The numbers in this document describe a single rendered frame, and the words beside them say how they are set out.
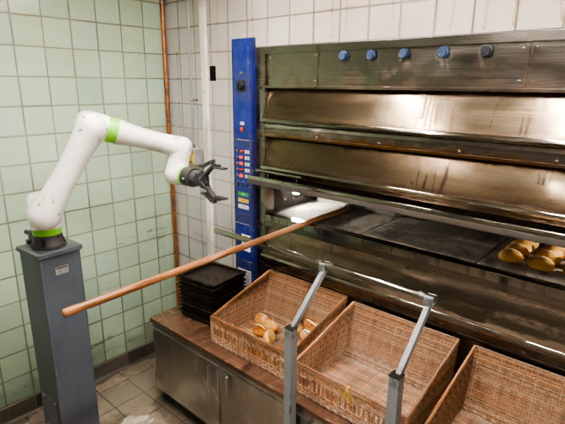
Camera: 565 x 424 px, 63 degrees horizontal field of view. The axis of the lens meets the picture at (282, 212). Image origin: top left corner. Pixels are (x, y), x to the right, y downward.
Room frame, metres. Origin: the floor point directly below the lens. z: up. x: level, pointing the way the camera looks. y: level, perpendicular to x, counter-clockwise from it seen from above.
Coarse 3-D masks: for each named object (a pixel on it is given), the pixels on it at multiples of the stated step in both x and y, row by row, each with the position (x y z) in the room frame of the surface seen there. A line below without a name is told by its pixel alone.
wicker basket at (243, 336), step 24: (264, 288) 2.52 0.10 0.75; (288, 288) 2.44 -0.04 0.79; (216, 312) 2.24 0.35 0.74; (240, 312) 2.37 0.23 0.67; (264, 312) 2.50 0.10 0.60; (288, 312) 2.40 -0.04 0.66; (312, 312) 2.31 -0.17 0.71; (336, 312) 2.14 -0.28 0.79; (216, 336) 2.19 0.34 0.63; (240, 336) 2.06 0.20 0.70; (312, 336) 1.99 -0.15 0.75; (264, 360) 1.96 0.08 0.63
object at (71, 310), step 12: (324, 216) 2.49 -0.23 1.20; (288, 228) 2.25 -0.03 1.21; (252, 240) 2.06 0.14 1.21; (264, 240) 2.10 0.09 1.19; (228, 252) 1.92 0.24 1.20; (192, 264) 1.77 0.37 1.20; (204, 264) 1.82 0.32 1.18; (156, 276) 1.64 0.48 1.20; (168, 276) 1.67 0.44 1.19; (120, 288) 1.53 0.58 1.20; (132, 288) 1.55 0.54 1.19; (96, 300) 1.45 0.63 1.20; (108, 300) 1.48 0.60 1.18; (72, 312) 1.38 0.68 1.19
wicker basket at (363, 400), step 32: (352, 320) 2.12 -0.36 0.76; (384, 320) 2.02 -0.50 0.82; (320, 352) 1.95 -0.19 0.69; (352, 352) 2.07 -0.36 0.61; (384, 352) 1.97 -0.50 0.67; (416, 352) 1.88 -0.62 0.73; (448, 352) 1.73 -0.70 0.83; (320, 384) 1.71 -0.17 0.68; (352, 384) 1.84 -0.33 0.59; (384, 384) 1.84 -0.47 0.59; (416, 384) 1.83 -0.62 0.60; (448, 384) 1.75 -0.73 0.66; (352, 416) 1.60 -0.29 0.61; (384, 416) 1.51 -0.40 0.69; (416, 416) 1.52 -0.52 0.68
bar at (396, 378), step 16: (240, 240) 2.20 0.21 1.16; (288, 256) 1.99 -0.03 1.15; (304, 256) 1.94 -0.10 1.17; (320, 272) 1.86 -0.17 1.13; (336, 272) 1.82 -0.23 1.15; (352, 272) 1.77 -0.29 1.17; (400, 288) 1.63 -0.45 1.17; (304, 304) 1.77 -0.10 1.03; (432, 304) 1.54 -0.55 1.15; (288, 336) 1.69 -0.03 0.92; (416, 336) 1.47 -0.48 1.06; (288, 352) 1.69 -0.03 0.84; (288, 368) 1.69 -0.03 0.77; (400, 368) 1.41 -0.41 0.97; (288, 384) 1.69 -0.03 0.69; (400, 384) 1.38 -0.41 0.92; (288, 400) 1.69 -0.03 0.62; (400, 400) 1.38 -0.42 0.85; (288, 416) 1.69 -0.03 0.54; (400, 416) 1.39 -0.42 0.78
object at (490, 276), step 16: (288, 224) 2.49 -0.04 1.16; (352, 240) 2.21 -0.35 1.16; (368, 240) 2.15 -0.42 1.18; (400, 256) 2.03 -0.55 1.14; (416, 256) 1.98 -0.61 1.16; (432, 256) 1.94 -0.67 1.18; (464, 272) 1.83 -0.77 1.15; (480, 272) 1.79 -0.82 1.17; (496, 272) 1.76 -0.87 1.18; (528, 288) 1.67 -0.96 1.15; (544, 288) 1.63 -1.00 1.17; (560, 288) 1.61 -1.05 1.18
